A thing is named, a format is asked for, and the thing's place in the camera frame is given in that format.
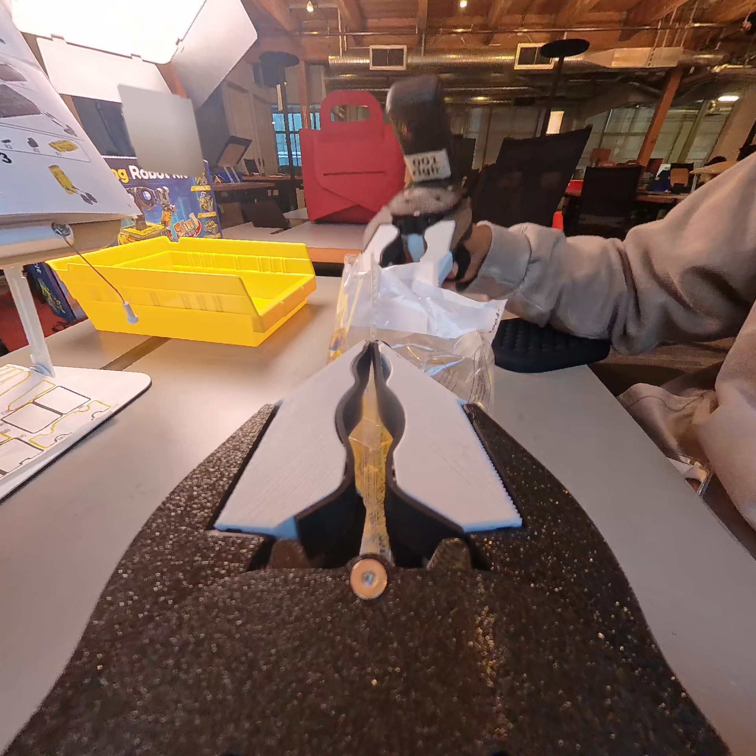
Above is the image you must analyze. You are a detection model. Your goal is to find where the black round floor lamp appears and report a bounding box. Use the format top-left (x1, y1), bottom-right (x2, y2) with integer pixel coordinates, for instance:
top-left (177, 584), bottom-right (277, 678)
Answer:
top-left (540, 38), bottom-right (591, 137)

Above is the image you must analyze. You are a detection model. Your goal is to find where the open white cardboard box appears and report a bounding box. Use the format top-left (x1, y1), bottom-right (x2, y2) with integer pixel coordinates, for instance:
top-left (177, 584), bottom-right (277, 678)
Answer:
top-left (12, 0), bottom-right (258, 113)

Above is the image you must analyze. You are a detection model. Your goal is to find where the black chair armrest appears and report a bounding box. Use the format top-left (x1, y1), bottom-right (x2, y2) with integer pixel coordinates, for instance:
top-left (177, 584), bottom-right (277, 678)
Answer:
top-left (491, 319), bottom-right (612, 374)

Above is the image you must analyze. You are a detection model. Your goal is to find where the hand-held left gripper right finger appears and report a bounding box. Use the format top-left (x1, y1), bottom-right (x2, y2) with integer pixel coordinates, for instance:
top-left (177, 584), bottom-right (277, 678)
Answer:
top-left (376, 343), bottom-right (523, 559)

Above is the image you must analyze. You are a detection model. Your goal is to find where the person's right forearm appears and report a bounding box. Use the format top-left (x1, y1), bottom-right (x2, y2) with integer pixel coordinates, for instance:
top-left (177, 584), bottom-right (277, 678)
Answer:
top-left (472, 156), bottom-right (756, 355)

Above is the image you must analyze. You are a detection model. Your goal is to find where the instruction manual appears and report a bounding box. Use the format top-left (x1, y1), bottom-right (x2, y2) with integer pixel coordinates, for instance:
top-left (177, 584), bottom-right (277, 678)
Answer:
top-left (0, 0), bottom-right (139, 225)

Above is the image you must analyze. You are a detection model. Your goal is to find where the black office chair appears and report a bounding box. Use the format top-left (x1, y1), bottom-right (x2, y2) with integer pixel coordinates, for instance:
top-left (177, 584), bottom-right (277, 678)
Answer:
top-left (475, 125), bottom-right (593, 228)
top-left (579, 165), bottom-right (645, 237)

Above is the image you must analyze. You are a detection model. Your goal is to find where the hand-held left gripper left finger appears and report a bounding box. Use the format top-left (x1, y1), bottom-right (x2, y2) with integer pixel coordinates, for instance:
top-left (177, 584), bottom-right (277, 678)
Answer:
top-left (214, 341), bottom-right (374, 556)

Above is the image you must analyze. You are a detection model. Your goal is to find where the yellow plastic bin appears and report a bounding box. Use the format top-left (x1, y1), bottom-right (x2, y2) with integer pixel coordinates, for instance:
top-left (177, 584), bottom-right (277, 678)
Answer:
top-left (46, 236), bottom-right (317, 347)

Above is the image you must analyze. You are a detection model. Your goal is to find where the person's right hand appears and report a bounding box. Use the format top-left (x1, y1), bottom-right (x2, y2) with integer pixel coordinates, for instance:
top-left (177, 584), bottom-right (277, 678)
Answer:
top-left (469, 223), bottom-right (495, 277)

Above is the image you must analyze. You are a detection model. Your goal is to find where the red tote bag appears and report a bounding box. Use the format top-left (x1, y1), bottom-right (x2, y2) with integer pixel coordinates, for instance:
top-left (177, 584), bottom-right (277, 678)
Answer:
top-left (298, 90), bottom-right (408, 224)

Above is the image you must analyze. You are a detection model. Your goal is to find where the blue robot kit box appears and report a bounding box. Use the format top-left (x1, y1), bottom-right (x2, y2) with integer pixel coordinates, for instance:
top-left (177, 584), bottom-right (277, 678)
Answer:
top-left (24, 156), bottom-right (222, 322)

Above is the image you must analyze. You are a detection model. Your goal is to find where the grey desk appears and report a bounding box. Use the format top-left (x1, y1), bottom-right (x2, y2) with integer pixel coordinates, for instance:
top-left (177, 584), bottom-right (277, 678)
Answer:
top-left (0, 274), bottom-right (756, 756)

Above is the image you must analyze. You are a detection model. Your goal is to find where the white sticker sheet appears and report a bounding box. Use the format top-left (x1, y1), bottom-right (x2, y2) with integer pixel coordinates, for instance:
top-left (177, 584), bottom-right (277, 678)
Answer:
top-left (0, 366), bottom-right (113, 479)

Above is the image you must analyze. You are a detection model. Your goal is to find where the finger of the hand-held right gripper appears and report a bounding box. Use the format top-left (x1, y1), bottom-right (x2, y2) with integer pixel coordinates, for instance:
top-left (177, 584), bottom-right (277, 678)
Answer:
top-left (361, 223), bottom-right (399, 271)
top-left (421, 219), bottom-right (457, 283)

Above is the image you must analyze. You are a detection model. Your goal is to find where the large clear plastic bag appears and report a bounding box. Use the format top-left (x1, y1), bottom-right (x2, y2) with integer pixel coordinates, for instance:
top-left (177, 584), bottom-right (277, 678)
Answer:
top-left (328, 254), bottom-right (509, 568)

